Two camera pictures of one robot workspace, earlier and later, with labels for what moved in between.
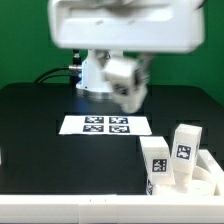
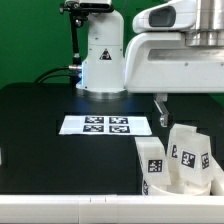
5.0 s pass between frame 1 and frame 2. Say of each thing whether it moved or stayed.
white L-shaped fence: stayed
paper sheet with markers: stayed
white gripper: moved
